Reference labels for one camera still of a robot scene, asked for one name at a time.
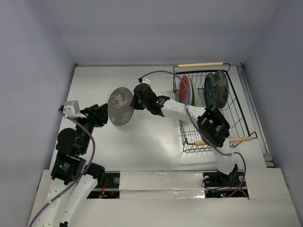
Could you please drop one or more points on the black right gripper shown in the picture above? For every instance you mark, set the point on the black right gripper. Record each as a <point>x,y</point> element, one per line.
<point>140,93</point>

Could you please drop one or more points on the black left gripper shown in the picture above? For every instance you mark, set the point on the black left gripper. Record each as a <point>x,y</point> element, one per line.
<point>96,113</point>

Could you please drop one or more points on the dark brown deer plate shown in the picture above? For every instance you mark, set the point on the dark brown deer plate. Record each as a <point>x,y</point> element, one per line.
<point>119,110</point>

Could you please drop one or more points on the red and blue floral plate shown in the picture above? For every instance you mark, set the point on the red and blue floral plate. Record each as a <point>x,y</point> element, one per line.
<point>185,91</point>

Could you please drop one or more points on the light green flower plate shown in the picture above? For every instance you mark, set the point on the light green flower plate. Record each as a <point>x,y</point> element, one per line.
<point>195,95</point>

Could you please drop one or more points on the dark teal blossom plate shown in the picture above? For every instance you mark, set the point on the dark teal blossom plate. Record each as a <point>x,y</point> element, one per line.
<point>210,90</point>

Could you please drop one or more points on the white blue floral plate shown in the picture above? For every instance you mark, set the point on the white blue floral plate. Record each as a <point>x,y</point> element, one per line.
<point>222,87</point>

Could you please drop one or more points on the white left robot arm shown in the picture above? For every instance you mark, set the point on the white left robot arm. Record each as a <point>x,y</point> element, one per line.
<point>72,177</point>

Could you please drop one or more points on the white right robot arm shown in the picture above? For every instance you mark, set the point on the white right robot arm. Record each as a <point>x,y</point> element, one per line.
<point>208,121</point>

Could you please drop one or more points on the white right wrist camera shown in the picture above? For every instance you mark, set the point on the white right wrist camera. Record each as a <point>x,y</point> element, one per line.
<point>145,80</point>

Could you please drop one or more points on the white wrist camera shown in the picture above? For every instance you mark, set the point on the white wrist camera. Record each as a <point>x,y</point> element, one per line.
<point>145,80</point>
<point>71,109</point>

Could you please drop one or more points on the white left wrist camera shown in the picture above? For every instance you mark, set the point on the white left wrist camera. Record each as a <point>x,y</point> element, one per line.
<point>71,109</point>

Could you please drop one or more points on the black wire dish rack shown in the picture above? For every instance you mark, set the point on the black wire dish rack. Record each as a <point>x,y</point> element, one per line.
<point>232,111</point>

